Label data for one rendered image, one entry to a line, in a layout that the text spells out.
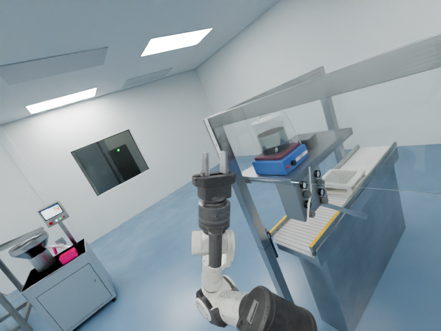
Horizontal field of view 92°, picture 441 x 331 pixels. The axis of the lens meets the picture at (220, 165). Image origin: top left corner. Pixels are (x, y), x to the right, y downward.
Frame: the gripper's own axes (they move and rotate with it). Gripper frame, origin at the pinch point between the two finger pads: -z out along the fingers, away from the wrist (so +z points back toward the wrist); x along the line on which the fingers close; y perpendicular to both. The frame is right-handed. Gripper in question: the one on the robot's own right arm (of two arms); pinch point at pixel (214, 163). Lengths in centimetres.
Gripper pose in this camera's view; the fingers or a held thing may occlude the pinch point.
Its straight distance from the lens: 55.9
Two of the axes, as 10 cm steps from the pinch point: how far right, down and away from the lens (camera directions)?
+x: -8.7, 0.8, -4.8
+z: -0.2, 9.8, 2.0
